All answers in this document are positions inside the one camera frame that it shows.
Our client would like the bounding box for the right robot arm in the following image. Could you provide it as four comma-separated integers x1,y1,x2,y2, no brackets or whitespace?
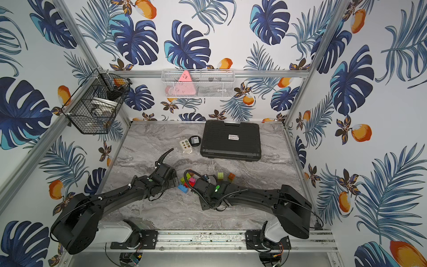
183,170,314,239

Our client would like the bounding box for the black plastic tool case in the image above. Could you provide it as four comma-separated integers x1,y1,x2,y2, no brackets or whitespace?
200,120,261,161

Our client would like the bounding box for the black wire basket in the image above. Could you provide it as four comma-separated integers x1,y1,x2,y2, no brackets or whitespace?
61,69,132,135

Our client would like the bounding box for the white remote control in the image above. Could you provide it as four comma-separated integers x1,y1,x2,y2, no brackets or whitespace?
179,139,192,154

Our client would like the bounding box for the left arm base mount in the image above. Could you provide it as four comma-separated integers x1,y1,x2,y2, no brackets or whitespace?
110,230,159,250

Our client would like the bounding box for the orange lego brick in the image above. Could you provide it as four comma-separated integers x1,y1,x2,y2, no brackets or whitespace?
228,173,236,182

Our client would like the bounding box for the clear wall tray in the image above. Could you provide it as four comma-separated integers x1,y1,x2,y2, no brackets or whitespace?
161,69,235,98

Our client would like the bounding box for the light blue long lego brick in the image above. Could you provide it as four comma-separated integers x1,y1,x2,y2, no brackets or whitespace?
178,185,189,194

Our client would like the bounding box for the pink triangle card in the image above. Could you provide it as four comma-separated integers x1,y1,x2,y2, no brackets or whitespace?
169,70,197,96

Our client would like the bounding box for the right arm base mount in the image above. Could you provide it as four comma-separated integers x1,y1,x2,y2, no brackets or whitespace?
244,230,291,252

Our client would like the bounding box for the black round tape measure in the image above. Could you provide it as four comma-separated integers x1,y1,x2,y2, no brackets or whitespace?
189,135,201,147

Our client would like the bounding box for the aluminium front rail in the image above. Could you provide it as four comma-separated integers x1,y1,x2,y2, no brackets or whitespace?
83,230,338,253

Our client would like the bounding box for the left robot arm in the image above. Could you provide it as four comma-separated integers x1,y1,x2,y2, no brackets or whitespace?
50,149,179,255

